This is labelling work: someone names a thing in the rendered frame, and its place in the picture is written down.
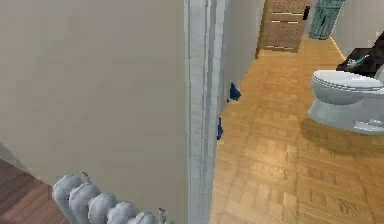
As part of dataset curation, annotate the blue cloth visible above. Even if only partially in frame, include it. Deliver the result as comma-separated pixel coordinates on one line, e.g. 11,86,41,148
226,82,242,104

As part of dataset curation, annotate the brown wooden room door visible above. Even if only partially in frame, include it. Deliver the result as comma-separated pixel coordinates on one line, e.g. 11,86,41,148
255,0,314,60

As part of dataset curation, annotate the grey ribbed radiator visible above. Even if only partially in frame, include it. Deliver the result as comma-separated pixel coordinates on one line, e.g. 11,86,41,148
51,171,176,224

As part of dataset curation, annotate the white toilet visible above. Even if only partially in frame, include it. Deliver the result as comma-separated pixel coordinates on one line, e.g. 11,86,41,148
307,65,384,136

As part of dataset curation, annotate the teal toothbrush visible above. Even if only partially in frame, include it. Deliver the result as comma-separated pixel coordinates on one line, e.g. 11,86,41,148
347,54,371,66

